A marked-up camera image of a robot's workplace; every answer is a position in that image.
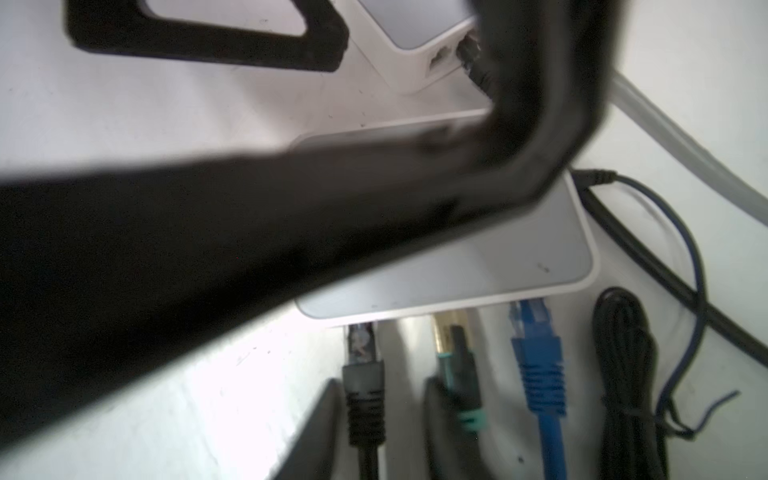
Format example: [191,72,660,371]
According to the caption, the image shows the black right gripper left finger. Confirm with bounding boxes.
[273,379,342,480]

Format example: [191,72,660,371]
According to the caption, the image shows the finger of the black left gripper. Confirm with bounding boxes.
[1,1,624,447]
[64,0,349,72]

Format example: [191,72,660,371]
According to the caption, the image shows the grey ethernet cable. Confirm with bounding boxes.
[605,71,768,228]

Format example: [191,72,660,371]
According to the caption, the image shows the black cable gold green plug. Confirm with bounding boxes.
[432,310,487,434]

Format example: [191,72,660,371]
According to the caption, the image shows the black looped ethernet cable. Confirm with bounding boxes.
[455,32,768,368]

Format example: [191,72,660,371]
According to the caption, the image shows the blue ethernet cable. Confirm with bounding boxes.
[508,298,569,480]

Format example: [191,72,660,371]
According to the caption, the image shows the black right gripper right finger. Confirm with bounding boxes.
[423,377,489,479]

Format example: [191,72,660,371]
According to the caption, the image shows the black power adapter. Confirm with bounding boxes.
[572,169,740,479]

